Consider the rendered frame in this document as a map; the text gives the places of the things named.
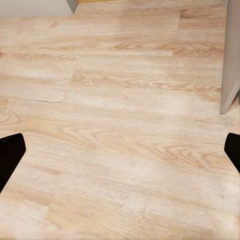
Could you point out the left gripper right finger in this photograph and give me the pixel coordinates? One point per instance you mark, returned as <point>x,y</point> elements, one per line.
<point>232,149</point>

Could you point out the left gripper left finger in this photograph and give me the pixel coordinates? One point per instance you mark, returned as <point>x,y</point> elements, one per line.
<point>12,149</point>

